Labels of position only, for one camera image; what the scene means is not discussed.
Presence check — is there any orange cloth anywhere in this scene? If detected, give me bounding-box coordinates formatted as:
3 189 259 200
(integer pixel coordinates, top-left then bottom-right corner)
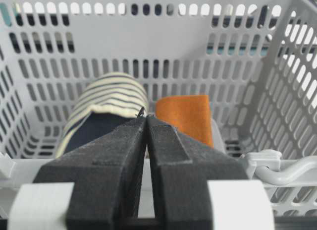
155 95 213 147

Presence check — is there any grey plastic shopping basket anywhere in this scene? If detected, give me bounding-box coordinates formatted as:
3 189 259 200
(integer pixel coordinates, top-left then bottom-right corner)
0 0 317 230

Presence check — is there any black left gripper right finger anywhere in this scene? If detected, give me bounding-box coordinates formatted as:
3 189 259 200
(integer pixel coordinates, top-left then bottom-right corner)
147 115 248 230

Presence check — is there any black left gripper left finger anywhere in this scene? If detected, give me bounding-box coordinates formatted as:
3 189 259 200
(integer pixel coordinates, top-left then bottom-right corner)
34 117 147 230

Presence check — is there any striped cream navy cloth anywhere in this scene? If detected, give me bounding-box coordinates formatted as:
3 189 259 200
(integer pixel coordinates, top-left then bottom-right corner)
55 72 149 158

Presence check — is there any grey basket handle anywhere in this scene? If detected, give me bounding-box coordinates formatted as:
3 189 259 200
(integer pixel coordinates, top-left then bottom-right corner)
238 149 317 187

